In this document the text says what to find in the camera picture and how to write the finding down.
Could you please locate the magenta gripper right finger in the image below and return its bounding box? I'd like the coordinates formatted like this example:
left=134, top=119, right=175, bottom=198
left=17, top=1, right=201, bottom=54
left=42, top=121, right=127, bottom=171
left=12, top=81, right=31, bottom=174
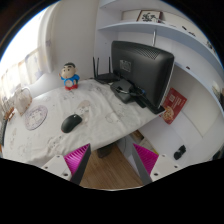
left=131, top=143, right=183, bottom=186

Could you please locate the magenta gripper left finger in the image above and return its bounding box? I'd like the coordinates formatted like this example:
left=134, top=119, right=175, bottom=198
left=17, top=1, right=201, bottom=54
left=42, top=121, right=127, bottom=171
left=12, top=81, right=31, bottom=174
left=41, top=143, right=92, bottom=186

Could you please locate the black computer mouse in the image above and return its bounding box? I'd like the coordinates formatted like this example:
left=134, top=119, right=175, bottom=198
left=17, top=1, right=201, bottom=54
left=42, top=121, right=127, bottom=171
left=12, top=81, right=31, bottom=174
left=61, top=114, right=82, bottom=133

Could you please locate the white patterned tablecloth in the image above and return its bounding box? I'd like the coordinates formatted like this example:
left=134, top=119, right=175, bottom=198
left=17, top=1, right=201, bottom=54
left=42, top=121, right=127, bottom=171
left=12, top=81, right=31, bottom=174
left=3, top=79, right=156, bottom=167

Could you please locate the red pizza flyer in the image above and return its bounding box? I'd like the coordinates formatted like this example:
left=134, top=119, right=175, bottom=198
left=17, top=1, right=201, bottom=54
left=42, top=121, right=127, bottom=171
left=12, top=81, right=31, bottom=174
left=162, top=88, right=187, bottom=124

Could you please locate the beige woven bag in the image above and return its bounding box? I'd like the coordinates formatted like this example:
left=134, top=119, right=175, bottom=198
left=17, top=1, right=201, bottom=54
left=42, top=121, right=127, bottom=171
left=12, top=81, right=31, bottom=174
left=14, top=87, right=32, bottom=115

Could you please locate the cartoon boy figurine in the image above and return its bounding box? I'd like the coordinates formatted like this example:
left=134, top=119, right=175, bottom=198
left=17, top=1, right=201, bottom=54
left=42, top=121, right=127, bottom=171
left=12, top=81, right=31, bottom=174
left=59, top=62, right=80, bottom=90

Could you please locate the black wifi router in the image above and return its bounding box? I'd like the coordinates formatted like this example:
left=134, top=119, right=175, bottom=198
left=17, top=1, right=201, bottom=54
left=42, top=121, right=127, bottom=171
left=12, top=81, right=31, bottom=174
left=93, top=59, right=119, bottom=84

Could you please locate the black computer monitor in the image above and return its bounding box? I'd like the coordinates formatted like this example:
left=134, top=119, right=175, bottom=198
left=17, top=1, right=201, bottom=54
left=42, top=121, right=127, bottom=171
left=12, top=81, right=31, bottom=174
left=111, top=41, right=175, bottom=114

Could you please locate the white window curtain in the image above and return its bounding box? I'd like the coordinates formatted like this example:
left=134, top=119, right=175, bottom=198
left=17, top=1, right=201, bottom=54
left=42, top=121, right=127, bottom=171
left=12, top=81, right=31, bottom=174
left=38, top=3, right=59, bottom=73

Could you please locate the framed picture on shelf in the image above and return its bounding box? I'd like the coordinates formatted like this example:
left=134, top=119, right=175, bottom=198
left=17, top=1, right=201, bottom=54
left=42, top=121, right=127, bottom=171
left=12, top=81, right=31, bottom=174
left=137, top=10, right=162, bottom=23

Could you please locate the white wall shelf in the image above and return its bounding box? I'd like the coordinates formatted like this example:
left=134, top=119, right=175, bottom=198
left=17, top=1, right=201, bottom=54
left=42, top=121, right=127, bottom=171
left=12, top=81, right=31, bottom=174
left=97, top=0, right=224, bottom=111

